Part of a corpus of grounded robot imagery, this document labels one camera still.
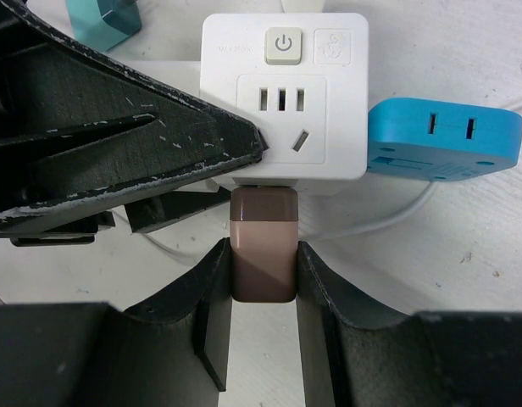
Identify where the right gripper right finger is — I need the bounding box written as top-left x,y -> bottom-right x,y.
297,243 -> 522,406

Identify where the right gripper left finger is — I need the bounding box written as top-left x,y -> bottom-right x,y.
0,239 -> 232,406

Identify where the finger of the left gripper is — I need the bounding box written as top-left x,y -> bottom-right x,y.
10,187 -> 230,247
0,1 -> 264,233

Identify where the teal USB charger plug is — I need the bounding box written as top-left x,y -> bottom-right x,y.
65,0 -> 142,53

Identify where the pink brown charger plug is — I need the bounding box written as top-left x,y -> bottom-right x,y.
230,187 -> 298,304

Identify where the white cube power socket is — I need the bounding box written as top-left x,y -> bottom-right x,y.
200,13 -> 369,195

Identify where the blue adapter plug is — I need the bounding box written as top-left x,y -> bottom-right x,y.
367,98 -> 522,182

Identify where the white flat adapter plug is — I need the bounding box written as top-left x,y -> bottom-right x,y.
281,0 -> 325,14

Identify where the white rectangular power adapter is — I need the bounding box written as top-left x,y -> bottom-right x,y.
125,60 -> 200,98

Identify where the thin white cable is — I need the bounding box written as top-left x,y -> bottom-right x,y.
298,97 -> 522,241

